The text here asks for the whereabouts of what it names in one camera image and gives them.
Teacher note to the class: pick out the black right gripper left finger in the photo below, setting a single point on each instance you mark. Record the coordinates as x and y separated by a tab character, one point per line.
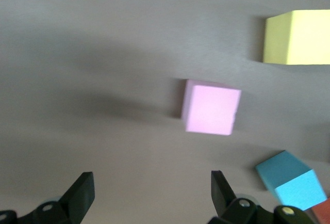
74	203

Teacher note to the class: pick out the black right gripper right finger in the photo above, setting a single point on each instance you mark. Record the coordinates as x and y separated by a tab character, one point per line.
227	208

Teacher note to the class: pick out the pink foam cube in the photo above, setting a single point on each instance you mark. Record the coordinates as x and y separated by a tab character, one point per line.
211	108

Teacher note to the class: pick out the blue foam cube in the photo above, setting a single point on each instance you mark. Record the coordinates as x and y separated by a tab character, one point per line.
294	182

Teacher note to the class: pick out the orange foam cube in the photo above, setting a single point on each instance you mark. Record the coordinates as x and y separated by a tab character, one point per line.
322	213

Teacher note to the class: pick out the yellow foam cube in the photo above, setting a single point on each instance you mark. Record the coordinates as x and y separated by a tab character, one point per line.
299	38

